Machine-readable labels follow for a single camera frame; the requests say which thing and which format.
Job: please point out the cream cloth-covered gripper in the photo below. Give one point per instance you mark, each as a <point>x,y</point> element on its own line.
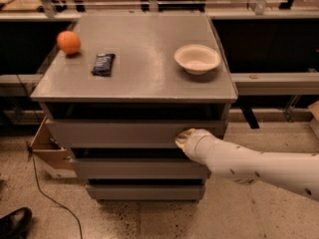
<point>193,142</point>

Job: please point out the grey top drawer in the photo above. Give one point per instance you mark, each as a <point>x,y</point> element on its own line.
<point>84,133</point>

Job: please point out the grey drawer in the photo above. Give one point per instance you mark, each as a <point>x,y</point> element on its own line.
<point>138,168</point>
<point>84,133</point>
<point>146,192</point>

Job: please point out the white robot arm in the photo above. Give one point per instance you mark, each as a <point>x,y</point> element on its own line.
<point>295,172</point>

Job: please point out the grey drawer cabinet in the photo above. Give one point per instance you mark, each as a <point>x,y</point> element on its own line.
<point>146,82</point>

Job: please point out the grey bottom drawer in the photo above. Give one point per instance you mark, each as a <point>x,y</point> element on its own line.
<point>146,192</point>

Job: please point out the grey middle drawer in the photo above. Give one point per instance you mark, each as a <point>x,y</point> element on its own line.
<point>138,168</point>

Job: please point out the white paper bowl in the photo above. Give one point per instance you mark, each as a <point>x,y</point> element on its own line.
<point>197,59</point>

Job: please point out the dark blue snack packet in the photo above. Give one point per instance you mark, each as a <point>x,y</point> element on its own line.
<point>103,65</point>

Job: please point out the cardboard box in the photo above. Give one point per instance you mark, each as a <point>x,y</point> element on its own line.
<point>54,159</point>

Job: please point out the orange fruit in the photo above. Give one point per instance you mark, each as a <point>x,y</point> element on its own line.
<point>68,42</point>

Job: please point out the black shoe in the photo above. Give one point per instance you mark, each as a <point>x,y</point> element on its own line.
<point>15,225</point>

